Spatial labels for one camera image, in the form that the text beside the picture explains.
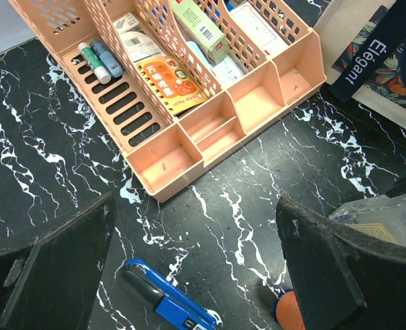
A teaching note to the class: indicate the blue black stapler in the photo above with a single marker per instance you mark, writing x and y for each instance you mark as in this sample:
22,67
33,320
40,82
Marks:
142,284

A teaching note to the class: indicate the tall clear square bottle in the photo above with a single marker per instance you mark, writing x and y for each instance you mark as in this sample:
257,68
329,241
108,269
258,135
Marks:
382,217

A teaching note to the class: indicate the green cardboard box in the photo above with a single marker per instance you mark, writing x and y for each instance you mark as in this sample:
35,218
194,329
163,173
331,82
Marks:
211,40

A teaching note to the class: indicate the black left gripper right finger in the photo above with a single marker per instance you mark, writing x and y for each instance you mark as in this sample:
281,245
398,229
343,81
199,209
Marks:
342,278

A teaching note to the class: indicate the peach plastic desk organizer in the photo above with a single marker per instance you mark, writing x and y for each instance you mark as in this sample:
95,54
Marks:
167,152

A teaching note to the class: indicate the blue glue stick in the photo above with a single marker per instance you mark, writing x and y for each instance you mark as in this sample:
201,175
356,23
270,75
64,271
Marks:
107,58

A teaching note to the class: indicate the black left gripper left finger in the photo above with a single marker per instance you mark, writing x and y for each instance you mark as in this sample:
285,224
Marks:
49,275

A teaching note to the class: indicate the orange spiral notebook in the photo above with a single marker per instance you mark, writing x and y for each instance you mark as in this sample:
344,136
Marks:
172,84

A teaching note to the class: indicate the orange bottle blue cap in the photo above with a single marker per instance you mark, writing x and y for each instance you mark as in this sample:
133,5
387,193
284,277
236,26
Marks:
287,312

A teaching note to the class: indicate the white label packet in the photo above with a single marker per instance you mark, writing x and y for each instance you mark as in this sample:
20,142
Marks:
138,44

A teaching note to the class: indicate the green white glue stick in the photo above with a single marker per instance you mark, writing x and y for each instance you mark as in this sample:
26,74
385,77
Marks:
94,63

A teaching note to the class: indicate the white plastic packet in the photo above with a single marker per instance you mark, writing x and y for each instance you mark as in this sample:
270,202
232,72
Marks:
228,72

